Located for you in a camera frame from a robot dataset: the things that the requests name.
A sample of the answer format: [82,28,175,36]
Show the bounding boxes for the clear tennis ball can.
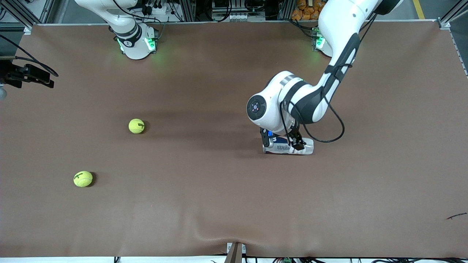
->
[263,136,314,156]

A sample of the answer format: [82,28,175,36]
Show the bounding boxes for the yellow-green tennis ball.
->
[73,171,93,188]
[128,118,145,134]

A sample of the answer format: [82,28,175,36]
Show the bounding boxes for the large table cover mat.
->
[0,20,468,258]

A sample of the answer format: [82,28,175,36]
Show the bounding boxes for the orange bagged items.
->
[291,0,328,21]

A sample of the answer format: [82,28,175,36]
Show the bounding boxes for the white terminal block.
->
[226,12,257,21]

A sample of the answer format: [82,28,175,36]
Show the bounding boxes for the white power strip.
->
[139,3,169,16]

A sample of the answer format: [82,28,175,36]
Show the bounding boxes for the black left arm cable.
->
[280,15,346,144]

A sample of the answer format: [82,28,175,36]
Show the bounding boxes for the aluminium frame profile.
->
[278,0,293,20]
[437,0,468,30]
[179,0,198,22]
[0,0,55,35]

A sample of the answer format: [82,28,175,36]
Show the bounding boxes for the metal table edge bracket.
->
[226,242,246,263]

